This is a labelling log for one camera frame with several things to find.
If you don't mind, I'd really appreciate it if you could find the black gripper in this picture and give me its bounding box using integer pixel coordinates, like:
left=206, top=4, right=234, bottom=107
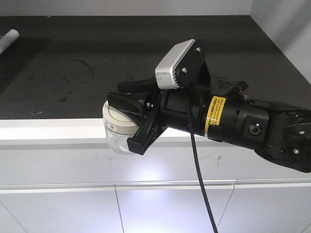
left=107, top=78, right=211, bottom=155

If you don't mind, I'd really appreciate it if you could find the glass jar with white lid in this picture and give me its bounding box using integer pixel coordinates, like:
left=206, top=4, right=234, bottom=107
left=103, top=101, right=138, bottom=154

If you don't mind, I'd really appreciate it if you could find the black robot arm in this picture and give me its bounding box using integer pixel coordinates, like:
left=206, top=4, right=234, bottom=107
left=107, top=79, right=311, bottom=173

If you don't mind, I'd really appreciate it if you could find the white cabinet with drawers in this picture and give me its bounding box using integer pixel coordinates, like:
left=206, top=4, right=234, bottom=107
left=0, top=119, right=311, bottom=233

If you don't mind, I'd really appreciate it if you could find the white paper roll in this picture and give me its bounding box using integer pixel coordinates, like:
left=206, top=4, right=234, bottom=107
left=0, top=29, right=19, bottom=54

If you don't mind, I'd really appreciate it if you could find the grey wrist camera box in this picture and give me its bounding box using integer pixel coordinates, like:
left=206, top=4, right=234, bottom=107
left=155, top=39, right=205, bottom=90

